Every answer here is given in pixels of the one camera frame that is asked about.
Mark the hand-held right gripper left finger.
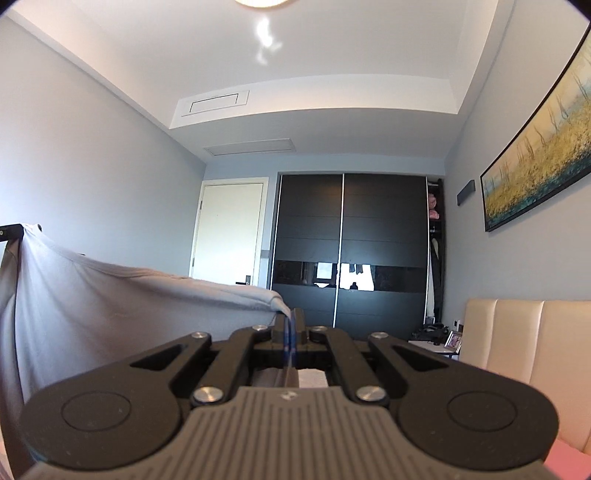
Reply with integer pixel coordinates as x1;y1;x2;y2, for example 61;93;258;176
115;308;293;407

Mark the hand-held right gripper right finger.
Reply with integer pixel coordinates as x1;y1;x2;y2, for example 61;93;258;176
292;308;467;407

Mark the taupe shirt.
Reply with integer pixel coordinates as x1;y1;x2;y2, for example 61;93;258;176
0;223;294;478

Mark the white door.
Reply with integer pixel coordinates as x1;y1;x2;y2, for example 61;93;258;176
189;178;269;289

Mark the black sliding-door wardrobe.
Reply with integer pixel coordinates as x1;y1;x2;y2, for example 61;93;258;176
270;172;446;342

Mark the black bag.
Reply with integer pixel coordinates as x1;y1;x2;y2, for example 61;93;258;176
411;323;451;344

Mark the white nightstand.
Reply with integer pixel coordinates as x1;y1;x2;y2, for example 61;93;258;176
409;339;462;358

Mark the cream padded headboard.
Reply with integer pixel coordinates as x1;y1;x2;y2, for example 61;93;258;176
459;298;591;455

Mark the pink printed pillow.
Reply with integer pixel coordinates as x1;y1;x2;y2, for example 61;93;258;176
545;438;591;480

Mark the framed landscape painting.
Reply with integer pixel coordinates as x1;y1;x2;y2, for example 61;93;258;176
480;44;591;232

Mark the black wall lamp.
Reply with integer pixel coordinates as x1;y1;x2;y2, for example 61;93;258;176
456;179;476;208

